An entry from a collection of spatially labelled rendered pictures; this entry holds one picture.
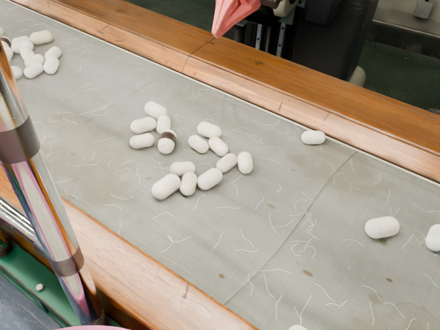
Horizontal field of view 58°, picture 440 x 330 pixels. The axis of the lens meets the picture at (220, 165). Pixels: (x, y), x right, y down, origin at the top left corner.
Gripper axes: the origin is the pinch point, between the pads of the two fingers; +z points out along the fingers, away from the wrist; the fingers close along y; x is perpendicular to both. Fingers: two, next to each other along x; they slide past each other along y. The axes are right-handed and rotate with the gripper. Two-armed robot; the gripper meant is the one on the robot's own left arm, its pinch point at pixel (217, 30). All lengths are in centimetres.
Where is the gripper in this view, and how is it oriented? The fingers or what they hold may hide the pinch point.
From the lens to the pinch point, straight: 55.0
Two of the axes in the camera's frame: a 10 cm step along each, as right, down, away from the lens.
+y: 8.2, 4.4, -3.6
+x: 3.3, 1.6, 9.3
